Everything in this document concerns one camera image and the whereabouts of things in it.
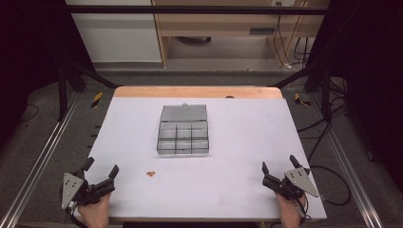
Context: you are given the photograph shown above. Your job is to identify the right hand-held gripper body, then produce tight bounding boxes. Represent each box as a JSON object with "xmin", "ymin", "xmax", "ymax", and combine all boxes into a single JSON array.
[{"xmin": 261, "ymin": 167, "xmax": 320, "ymax": 201}]

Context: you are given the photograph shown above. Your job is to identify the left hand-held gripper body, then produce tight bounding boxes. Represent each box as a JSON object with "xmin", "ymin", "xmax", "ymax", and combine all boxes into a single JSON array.
[{"xmin": 60, "ymin": 172, "xmax": 116, "ymax": 211}]

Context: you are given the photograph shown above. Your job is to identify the clear plastic compartment box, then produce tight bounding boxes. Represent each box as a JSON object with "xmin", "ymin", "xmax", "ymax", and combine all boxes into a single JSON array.
[{"xmin": 156, "ymin": 102, "xmax": 210, "ymax": 156}]

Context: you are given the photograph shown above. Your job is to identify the person's right hand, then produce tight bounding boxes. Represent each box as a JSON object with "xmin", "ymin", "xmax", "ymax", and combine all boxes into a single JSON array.
[{"xmin": 275, "ymin": 193, "xmax": 307, "ymax": 228}]

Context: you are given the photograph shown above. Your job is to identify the person's left hand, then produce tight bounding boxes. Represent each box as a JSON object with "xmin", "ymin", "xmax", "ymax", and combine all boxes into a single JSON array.
[{"xmin": 77, "ymin": 193, "xmax": 112, "ymax": 228}]

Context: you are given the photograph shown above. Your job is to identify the white table mat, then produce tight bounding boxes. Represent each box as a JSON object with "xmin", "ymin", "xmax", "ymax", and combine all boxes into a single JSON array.
[{"xmin": 74, "ymin": 96, "xmax": 328, "ymax": 220}]

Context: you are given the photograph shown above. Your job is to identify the yellow black floor tape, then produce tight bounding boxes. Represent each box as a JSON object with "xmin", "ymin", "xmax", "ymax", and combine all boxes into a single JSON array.
[
  {"xmin": 90, "ymin": 91, "xmax": 105, "ymax": 109},
  {"xmin": 294, "ymin": 92, "xmax": 312, "ymax": 107}
]

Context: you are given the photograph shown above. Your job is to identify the wooden table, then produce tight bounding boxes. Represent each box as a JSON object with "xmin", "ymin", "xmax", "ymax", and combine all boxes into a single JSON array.
[{"xmin": 107, "ymin": 85, "xmax": 327, "ymax": 223}]

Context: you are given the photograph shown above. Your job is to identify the black curtain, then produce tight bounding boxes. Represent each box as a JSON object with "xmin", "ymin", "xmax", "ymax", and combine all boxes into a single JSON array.
[
  {"xmin": 0, "ymin": 0, "xmax": 96, "ymax": 150},
  {"xmin": 305, "ymin": 0, "xmax": 403, "ymax": 183}
]

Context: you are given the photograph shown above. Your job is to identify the white cabinet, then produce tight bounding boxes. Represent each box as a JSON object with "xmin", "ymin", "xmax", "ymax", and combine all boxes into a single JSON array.
[{"xmin": 65, "ymin": 0, "xmax": 163, "ymax": 64}]

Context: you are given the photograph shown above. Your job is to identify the light wooden desk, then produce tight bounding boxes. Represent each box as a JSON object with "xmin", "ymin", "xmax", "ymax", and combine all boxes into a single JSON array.
[{"xmin": 151, "ymin": 0, "xmax": 331, "ymax": 68}]

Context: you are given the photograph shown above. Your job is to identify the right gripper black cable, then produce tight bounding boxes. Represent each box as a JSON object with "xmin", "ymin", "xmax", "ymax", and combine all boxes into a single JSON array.
[{"xmin": 295, "ymin": 196, "xmax": 313, "ymax": 221}]

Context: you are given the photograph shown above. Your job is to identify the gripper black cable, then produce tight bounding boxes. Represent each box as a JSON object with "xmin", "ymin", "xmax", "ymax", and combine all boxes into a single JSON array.
[
  {"xmin": 64, "ymin": 203, "xmax": 89, "ymax": 228},
  {"xmin": 295, "ymin": 196, "xmax": 313, "ymax": 221}
]

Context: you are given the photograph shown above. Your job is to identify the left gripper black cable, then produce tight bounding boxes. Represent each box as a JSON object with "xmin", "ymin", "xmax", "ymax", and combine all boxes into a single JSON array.
[{"xmin": 64, "ymin": 203, "xmax": 89, "ymax": 228}]

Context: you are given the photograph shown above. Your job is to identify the aluminium floor rail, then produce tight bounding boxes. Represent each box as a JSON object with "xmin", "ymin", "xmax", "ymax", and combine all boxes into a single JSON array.
[
  {"xmin": 0, "ymin": 90, "xmax": 83, "ymax": 228},
  {"xmin": 308, "ymin": 93, "xmax": 385, "ymax": 228}
]

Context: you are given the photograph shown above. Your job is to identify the black looped floor cable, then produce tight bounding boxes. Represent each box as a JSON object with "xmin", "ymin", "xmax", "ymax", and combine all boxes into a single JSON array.
[{"xmin": 308, "ymin": 164, "xmax": 353, "ymax": 207}]

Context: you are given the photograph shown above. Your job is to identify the black floor cable bundle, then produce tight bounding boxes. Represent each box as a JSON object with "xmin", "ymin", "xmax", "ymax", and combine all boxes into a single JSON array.
[{"xmin": 297, "ymin": 75, "xmax": 350, "ymax": 164}]

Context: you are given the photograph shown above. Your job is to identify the thin black floor cable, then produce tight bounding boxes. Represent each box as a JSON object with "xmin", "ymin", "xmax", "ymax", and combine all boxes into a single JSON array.
[{"xmin": 18, "ymin": 104, "xmax": 41, "ymax": 125}]

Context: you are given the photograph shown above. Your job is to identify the black frame post with strut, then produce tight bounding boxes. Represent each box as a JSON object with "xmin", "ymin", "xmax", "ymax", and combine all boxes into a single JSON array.
[
  {"xmin": 272, "ymin": 61, "xmax": 333, "ymax": 122},
  {"xmin": 56, "ymin": 53, "xmax": 119, "ymax": 122}
]

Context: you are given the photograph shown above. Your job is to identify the yellow cable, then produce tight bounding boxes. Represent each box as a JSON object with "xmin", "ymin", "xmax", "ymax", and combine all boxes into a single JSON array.
[{"xmin": 276, "ymin": 0, "xmax": 310, "ymax": 66}]

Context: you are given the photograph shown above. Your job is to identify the black hanging cable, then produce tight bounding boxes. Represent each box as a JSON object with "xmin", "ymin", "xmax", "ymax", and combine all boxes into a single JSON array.
[{"xmin": 273, "ymin": 1, "xmax": 287, "ymax": 65}]

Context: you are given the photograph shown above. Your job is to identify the black horizontal frame bar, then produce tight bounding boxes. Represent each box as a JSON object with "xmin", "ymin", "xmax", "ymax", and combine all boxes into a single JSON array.
[{"xmin": 63, "ymin": 5, "xmax": 331, "ymax": 15}]

